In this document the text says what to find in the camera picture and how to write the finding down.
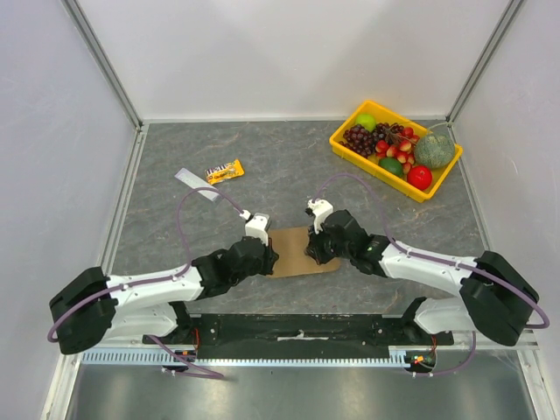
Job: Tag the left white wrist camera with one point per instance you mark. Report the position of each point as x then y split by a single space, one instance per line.
256 225

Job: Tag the red strawberry cluster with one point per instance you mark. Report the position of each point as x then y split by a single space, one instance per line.
404 151

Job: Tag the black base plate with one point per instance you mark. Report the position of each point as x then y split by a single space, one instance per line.
221 329

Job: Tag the red apple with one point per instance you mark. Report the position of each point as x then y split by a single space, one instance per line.
420 177

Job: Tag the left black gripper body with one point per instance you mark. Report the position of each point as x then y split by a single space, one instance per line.
265 259

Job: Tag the purple grape bunch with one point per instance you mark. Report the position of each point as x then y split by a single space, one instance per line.
376 142

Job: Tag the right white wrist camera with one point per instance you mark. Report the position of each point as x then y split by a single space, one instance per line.
319 210

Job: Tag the light green apple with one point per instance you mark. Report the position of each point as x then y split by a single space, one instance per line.
366 121

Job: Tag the yellow plastic tray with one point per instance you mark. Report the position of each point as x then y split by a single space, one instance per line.
371 166

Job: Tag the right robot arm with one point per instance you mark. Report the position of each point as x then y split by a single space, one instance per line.
486 293

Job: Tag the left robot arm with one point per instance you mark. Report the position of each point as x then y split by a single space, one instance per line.
96 307

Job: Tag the dark green lime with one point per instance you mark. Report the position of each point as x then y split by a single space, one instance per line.
391 165

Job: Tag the brown cardboard box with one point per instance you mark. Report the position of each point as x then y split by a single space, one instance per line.
290 244

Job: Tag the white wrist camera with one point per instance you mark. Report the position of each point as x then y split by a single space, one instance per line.
319 210
256 225

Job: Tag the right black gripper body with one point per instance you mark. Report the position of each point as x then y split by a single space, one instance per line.
316 244

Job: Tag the green netted melon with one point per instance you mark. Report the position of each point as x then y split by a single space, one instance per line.
434 150

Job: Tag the yellow candy packet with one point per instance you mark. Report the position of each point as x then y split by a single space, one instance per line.
220 173

